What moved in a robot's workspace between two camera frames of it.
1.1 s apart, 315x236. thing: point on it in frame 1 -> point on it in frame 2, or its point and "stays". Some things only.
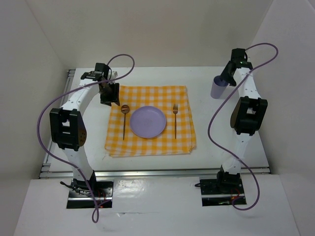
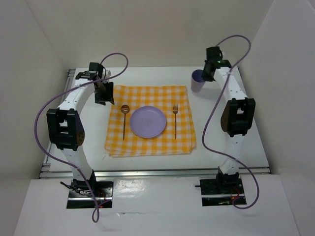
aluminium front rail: x=152 y=172 stays
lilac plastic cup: x=218 y=87 -> x=197 y=81
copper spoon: x=124 y=109 stays
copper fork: x=175 y=109 stays
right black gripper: x=224 y=75 -> x=204 y=76
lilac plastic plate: x=148 y=122 stays
